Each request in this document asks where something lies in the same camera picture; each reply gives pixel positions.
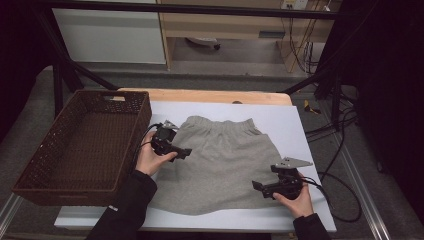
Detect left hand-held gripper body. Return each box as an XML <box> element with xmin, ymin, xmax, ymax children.
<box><xmin>150</xmin><ymin>119</ymin><xmax>183</xmax><ymax>158</ymax></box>

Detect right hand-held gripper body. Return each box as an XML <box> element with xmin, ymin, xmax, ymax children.
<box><xmin>261</xmin><ymin>156</ymin><xmax>314</xmax><ymax>202</ymax></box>

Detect grey shorts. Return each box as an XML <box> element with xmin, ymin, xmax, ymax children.
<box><xmin>148</xmin><ymin>114</ymin><xmax>288</xmax><ymax>217</ymax></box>

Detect brown woven basket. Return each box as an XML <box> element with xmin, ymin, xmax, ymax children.
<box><xmin>11</xmin><ymin>89</ymin><xmax>153</xmax><ymax>208</ymax></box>

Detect person's right hand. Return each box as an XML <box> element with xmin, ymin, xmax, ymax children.
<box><xmin>272</xmin><ymin>173</ymin><xmax>315</xmax><ymax>219</ymax></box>

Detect person's left hand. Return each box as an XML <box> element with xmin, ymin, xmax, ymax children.
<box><xmin>134</xmin><ymin>130</ymin><xmax>179</xmax><ymax>177</ymax></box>

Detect white table sheet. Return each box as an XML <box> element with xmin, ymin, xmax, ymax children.
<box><xmin>54</xmin><ymin>100</ymin><xmax>338</xmax><ymax>233</ymax></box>

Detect yellow and black tool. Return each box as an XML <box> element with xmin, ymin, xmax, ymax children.
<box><xmin>303</xmin><ymin>99</ymin><xmax>322</xmax><ymax>115</ymax></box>

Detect white chair base with caster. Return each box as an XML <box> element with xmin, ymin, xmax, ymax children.
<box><xmin>184</xmin><ymin>36</ymin><xmax>222</xmax><ymax>51</ymax></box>

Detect white cabinet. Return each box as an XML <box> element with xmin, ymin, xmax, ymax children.
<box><xmin>51</xmin><ymin>7</ymin><xmax>167</xmax><ymax>65</ymax></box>

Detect light wooden desk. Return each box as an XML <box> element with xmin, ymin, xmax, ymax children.
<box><xmin>156</xmin><ymin>0</ymin><xmax>343</xmax><ymax>73</ymax></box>

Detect black curtain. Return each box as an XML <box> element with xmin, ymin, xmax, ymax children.
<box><xmin>343</xmin><ymin>0</ymin><xmax>424</xmax><ymax>214</ymax></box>
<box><xmin>0</xmin><ymin>0</ymin><xmax>54</xmax><ymax>141</ymax></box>

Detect white power strip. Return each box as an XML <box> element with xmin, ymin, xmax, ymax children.
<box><xmin>281</xmin><ymin>0</ymin><xmax>309</xmax><ymax>10</ymax></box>

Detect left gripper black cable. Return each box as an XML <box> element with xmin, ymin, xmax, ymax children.
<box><xmin>128</xmin><ymin>122</ymin><xmax>164</xmax><ymax>174</ymax></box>

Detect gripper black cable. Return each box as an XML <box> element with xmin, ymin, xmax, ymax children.
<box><xmin>301</xmin><ymin>171</ymin><xmax>363</xmax><ymax>224</ymax></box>
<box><xmin>128</xmin><ymin>122</ymin><xmax>164</xmax><ymax>174</ymax></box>

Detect black floor cable bundle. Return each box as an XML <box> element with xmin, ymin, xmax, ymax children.
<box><xmin>304</xmin><ymin>96</ymin><xmax>361</xmax><ymax>174</ymax></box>

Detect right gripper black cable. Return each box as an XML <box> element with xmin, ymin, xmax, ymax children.
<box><xmin>301</xmin><ymin>171</ymin><xmax>363</xmax><ymax>224</ymax></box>

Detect aluminium rail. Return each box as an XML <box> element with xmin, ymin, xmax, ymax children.
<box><xmin>0</xmin><ymin>193</ymin><xmax>24</xmax><ymax>228</ymax></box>
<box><xmin>336</xmin><ymin>133</ymin><xmax>391</xmax><ymax>240</ymax></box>

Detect hanging black cable bundle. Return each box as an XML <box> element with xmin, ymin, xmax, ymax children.
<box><xmin>288</xmin><ymin>16</ymin><xmax>321</xmax><ymax>74</ymax></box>

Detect black metal frame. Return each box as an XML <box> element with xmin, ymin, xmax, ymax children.
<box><xmin>33</xmin><ymin>0</ymin><xmax>359</xmax><ymax>131</ymax></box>

